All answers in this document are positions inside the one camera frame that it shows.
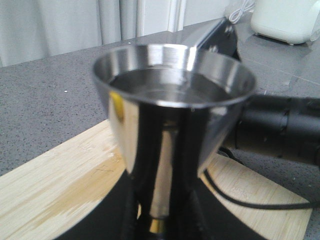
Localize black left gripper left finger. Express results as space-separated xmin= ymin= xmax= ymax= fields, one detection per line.
xmin=53 ymin=172 xmax=141 ymax=240

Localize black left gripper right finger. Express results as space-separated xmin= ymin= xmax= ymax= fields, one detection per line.
xmin=187 ymin=175 xmax=265 ymax=240

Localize steel double jigger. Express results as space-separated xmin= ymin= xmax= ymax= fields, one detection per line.
xmin=93 ymin=44 xmax=256 ymax=240

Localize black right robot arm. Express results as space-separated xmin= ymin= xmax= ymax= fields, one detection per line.
xmin=183 ymin=18 xmax=320 ymax=240

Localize wooden cutting board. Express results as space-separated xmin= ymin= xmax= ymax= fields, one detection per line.
xmin=0 ymin=120 xmax=312 ymax=240

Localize grey curtain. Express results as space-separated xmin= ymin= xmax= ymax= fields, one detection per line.
xmin=0 ymin=0 xmax=233 ymax=68

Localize white appliance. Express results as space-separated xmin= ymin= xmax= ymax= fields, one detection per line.
xmin=250 ymin=0 xmax=320 ymax=45

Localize black cable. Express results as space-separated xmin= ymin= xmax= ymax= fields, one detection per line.
xmin=203 ymin=147 xmax=315 ymax=210

